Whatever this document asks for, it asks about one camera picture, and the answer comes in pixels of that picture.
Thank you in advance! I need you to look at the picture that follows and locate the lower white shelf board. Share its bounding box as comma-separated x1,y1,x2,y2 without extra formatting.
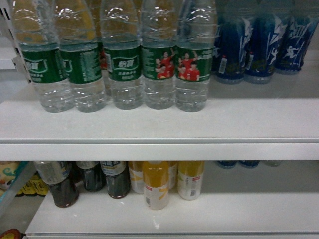
26,188,319,239

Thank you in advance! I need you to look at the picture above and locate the dark tea bottle right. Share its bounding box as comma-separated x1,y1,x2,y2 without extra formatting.
100,161,131,199

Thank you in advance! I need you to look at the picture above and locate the right yellow white juice bottle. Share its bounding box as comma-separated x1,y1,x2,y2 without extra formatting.
177,161,205,200

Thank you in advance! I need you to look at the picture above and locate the yellow white juice bottle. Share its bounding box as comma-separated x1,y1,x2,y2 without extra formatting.
143,161,169,210
128,161,144,194
177,161,205,200

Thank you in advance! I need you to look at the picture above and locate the front yellow white juice bottle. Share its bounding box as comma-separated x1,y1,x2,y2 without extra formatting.
143,161,169,210

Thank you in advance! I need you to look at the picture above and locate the back yellow white juice bottle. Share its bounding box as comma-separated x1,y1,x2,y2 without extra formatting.
128,161,144,194

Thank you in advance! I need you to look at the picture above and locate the dark tea bottle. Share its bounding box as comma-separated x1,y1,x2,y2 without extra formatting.
34,161,79,208
100,161,131,199
76,161,106,192

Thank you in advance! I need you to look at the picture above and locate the white shelf board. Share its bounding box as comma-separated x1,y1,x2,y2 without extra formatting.
26,188,319,239
0,62,319,161

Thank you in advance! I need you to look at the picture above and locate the blue sports drink bottle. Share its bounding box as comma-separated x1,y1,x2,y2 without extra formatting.
244,0,291,84
216,0,257,85
275,0,319,75

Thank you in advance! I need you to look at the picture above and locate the dark tea bottle middle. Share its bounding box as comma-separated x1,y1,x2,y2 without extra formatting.
76,161,106,192

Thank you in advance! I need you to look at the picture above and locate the dark tea bottle front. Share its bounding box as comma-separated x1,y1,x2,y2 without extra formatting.
34,161,79,208

